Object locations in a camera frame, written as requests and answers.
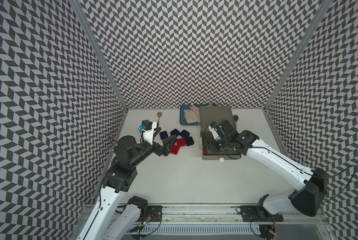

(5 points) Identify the three-drawer storage cabinet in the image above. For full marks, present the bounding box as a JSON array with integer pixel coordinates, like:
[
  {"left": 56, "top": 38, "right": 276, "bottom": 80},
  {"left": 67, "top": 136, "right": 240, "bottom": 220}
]
[{"left": 198, "top": 106, "right": 241, "bottom": 160}]

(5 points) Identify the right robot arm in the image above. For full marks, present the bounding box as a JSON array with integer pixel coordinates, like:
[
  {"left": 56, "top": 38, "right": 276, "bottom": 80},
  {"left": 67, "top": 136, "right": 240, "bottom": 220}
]
[{"left": 203, "top": 120, "right": 328, "bottom": 219}]

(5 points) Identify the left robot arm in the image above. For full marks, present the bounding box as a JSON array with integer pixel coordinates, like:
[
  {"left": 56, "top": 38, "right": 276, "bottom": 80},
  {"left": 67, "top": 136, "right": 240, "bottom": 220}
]
[{"left": 76, "top": 121, "right": 177, "bottom": 240}]

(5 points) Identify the navy brooch box left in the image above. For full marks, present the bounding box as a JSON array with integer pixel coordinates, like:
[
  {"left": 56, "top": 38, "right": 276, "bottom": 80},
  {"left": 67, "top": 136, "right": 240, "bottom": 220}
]
[{"left": 159, "top": 131, "right": 169, "bottom": 141}]

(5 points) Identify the navy brooch box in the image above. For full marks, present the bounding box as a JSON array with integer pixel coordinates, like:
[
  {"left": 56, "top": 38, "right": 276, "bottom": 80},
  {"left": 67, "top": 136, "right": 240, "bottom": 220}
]
[
  {"left": 159, "top": 131, "right": 169, "bottom": 141},
  {"left": 180, "top": 130, "right": 190, "bottom": 139},
  {"left": 170, "top": 129, "right": 181, "bottom": 137}
]

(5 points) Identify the navy brooch box middle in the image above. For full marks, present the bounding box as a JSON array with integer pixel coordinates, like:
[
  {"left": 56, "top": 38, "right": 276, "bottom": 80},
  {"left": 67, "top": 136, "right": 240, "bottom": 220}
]
[{"left": 170, "top": 129, "right": 181, "bottom": 137}]

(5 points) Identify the navy brooch box right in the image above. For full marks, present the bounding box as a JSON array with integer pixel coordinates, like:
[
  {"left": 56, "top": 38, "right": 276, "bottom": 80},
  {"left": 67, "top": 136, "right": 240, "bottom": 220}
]
[{"left": 180, "top": 130, "right": 190, "bottom": 139}]

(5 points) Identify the black brooch box right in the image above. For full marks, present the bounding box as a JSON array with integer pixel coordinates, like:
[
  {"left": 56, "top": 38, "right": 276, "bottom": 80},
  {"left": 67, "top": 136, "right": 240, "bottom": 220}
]
[{"left": 185, "top": 137, "right": 195, "bottom": 146}]

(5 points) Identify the black spoon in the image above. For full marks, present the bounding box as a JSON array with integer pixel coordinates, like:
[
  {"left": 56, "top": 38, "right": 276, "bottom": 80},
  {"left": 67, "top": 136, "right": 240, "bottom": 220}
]
[{"left": 233, "top": 115, "right": 239, "bottom": 123}]

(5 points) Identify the blue tray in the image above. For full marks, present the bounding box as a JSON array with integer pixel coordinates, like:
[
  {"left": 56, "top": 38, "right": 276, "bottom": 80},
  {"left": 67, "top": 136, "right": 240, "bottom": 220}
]
[{"left": 180, "top": 105, "right": 200, "bottom": 126}]

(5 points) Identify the beige folded napkin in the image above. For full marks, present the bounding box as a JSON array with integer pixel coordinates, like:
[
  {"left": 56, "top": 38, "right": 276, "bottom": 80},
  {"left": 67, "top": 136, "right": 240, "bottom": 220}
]
[{"left": 184, "top": 109, "right": 200, "bottom": 124}]

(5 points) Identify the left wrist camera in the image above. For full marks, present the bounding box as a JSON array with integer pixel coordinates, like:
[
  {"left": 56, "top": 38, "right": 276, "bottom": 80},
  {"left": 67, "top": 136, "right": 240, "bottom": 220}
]
[{"left": 139, "top": 120, "right": 158, "bottom": 145}]

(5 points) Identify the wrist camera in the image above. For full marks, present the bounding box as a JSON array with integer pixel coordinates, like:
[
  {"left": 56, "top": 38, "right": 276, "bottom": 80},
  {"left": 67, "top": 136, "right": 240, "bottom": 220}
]
[
  {"left": 208, "top": 125, "right": 220, "bottom": 141},
  {"left": 139, "top": 120, "right": 158, "bottom": 145}
]

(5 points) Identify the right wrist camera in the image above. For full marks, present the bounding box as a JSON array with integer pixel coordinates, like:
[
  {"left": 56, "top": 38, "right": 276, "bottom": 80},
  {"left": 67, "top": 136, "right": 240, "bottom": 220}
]
[{"left": 208, "top": 125, "right": 220, "bottom": 141}]

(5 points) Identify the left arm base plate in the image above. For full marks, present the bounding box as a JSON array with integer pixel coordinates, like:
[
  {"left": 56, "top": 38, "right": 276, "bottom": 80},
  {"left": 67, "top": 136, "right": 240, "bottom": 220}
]
[{"left": 138, "top": 205, "right": 163, "bottom": 222}]

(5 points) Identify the aluminium front rail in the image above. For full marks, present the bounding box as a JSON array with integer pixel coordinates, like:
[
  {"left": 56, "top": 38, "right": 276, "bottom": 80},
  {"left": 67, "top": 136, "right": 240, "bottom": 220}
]
[{"left": 153, "top": 204, "right": 328, "bottom": 225}]

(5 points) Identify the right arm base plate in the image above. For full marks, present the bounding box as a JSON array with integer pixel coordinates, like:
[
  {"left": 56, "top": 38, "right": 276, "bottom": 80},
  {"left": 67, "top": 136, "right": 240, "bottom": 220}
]
[{"left": 238, "top": 205, "right": 284, "bottom": 223}]

